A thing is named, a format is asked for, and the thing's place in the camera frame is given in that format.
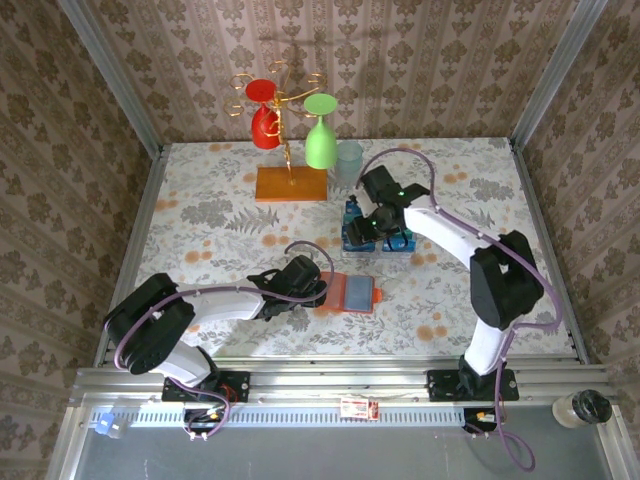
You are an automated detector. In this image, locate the orange card holder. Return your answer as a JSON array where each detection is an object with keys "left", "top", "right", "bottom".
[{"left": 312, "top": 271, "right": 385, "bottom": 317}]

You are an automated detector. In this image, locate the clear plastic cup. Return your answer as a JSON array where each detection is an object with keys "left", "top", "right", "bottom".
[{"left": 333, "top": 140, "right": 364, "bottom": 190}]

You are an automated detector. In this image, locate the gold glass rack stand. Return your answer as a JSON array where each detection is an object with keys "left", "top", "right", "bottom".
[{"left": 223, "top": 59, "right": 330, "bottom": 204}]

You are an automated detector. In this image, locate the green wine glass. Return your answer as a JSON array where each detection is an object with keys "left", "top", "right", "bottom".
[{"left": 303, "top": 93, "right": 339, "bottom": 170}]

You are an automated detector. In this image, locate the red wine glass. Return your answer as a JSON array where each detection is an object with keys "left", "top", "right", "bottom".
[{"left": 244, "top": 78, "right": 282, "bottom": 150}]

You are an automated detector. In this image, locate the red white sticker label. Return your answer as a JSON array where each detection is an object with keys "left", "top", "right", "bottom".
[{"left": 339, "top": 398, "right": 380, "bottom": 420}]

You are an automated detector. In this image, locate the small blue white device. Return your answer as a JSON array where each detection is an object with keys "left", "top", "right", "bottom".
[{"left": 92, "top": 410, "right": 125, "bottom": 440}]

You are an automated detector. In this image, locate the glass jar with black lid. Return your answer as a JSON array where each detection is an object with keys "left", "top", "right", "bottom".
[{"left": 551, "top": 388, "right": 614, "bottom": 430}]

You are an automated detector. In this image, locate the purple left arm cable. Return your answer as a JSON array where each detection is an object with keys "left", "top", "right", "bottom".
[{"left": 113, "top": 240, "right": 335, "bottom": 444}]

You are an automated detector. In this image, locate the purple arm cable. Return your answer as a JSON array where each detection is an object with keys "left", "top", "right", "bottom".
[
  {"left": 355, "top": 147, "right": 564, "bottom": 474},
  {"left": 113, "top": 240, "right": 335, "bottom": 444}
]

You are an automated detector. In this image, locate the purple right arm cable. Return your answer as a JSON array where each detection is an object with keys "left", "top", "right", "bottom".
[{"left": 355, "top": 147, "right": 564, "bottom": 474}]

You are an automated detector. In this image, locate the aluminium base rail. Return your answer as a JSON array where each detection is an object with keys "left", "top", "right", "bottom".
[{"left": 67, "top": 353, "right": 624, "bottom": 429}]

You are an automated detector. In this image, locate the grey slotted cable duct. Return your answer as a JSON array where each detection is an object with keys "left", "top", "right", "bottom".
[{"left": 124, "top": 409, "right": 466, "bottom": 427}]

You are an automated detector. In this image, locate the aluminium table side rail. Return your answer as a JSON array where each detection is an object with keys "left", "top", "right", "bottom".
[
  {"left": 97, "top": 144, "right": 167, "bottom": 369},
  {"left": 508, "top": 137, "right": 591, "bottom": 366}
]

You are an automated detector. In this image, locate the black connector box with wires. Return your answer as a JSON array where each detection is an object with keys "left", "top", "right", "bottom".
[
  {"left": 182, "top": 407, "right": 237, "bottom": 445},
  {"left": 462, "top": 407, "right": 502, "bottom": 440}
]

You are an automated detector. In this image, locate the aluminium frame post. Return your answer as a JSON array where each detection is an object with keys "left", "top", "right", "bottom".
[
  {"left": 510, "top": 0, "right": 611, "bottom": 149},
  {"left": 57, "top": 0, "right": 165, "bottom": 154}
]

